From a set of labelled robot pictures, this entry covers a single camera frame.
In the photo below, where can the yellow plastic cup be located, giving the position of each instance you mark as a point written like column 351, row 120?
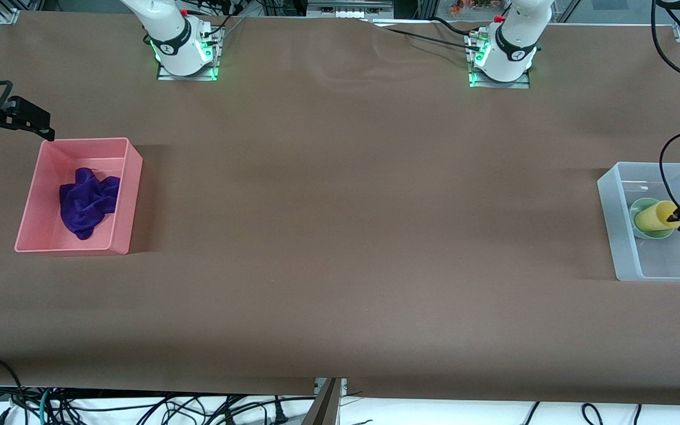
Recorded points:
column 653, row 217

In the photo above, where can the green ceramic bowl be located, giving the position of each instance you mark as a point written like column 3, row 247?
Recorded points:
column 642, row 205

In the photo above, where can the purple microfibre cloth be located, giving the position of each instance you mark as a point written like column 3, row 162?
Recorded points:
column 86, row 203

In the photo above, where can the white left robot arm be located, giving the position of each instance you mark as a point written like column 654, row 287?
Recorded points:
column 511, row 41

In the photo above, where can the clear plastic bin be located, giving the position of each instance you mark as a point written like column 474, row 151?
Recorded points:
column 659, row 260

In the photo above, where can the pink plastic bin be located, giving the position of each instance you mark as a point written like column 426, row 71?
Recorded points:
column 45, row 177

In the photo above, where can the white power strip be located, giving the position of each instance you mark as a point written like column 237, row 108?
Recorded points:
column 349, row 12

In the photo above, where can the brown table cover sheet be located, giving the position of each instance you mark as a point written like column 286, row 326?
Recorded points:
column 346, row 236

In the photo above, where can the wooden board edge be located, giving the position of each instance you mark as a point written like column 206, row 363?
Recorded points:
column 325, row 407

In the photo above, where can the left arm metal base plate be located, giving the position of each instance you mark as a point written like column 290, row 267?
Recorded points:
column 523, row 82

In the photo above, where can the small metal bracket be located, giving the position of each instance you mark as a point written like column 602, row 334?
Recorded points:
column 343, row 386

